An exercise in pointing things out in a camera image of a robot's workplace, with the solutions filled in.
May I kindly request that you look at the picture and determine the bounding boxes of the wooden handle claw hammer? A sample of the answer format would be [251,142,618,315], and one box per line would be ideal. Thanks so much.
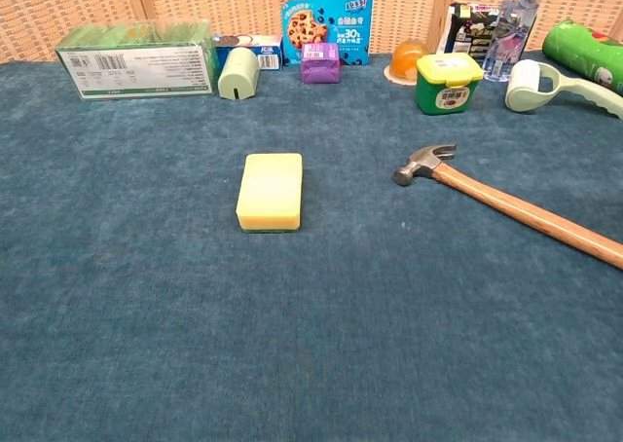
[392,143,623,271]

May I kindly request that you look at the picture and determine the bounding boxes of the blue pink sandwich cookie box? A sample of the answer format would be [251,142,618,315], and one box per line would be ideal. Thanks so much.
[213,33,283,71]

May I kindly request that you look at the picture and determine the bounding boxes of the blue chocolate chip cookie box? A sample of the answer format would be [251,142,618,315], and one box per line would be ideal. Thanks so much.
[279,0,375,67]

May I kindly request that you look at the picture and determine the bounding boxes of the small purple carton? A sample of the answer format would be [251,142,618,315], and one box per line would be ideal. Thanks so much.
[300,42,341,85]

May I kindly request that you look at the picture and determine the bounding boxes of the green tub with yellow lid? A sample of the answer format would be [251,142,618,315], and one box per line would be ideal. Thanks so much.
[415,52,485,117]

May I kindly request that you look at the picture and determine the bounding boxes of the black white snack package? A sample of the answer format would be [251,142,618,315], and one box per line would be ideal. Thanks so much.
[436,2,502,56]

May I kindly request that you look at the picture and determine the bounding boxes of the blue table cloth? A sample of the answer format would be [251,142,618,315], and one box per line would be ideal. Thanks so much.
[0,50,623,442]

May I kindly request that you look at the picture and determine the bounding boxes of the yellow sponge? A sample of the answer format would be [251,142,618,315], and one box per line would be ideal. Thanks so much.
[235,152,304,234]

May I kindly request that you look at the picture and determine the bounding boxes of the pale green cylinder case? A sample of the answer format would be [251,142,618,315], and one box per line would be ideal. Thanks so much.
[217,46,262,100]

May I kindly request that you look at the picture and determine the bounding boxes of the clear box of green packets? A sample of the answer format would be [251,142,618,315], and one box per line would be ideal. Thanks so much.
[55,18,218,100]

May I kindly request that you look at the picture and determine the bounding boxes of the clear plastic water bottle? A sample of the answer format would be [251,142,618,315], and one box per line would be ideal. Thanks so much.
[483,0,545,83]

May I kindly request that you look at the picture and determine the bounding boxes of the orange jelly cup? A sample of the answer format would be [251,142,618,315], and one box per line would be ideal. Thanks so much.
[384,39,430,87]

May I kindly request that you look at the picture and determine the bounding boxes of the wicker folding screen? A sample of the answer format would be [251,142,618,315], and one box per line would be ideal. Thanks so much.
[0,0,623,64]

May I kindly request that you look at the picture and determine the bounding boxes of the pale green lint roller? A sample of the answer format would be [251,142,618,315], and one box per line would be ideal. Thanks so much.
[504,58,623,121]

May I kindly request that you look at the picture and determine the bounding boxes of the green chips can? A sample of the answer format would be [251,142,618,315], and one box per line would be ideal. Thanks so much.
[541,18,623,97]

